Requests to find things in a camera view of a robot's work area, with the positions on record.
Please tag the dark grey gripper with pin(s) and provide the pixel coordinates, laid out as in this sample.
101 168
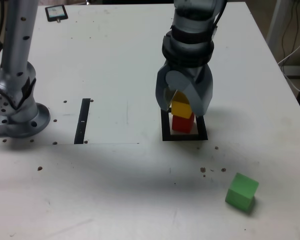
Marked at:
187 71

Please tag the yellow cube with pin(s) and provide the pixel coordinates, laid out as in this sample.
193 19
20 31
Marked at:
181 110

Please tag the red cube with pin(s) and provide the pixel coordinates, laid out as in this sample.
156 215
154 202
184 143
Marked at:
181 125

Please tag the green cube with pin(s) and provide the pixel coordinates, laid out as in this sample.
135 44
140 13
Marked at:
240 193

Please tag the black tape square outline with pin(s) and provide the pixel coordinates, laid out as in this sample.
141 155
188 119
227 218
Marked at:
185 138

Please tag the black tape strip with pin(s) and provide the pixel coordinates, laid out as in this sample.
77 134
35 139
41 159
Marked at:
82 122

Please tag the black flat tablet device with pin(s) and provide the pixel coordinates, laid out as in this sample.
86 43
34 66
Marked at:
56 13

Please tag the white frame post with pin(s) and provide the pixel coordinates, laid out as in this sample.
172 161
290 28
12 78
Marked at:
276 25

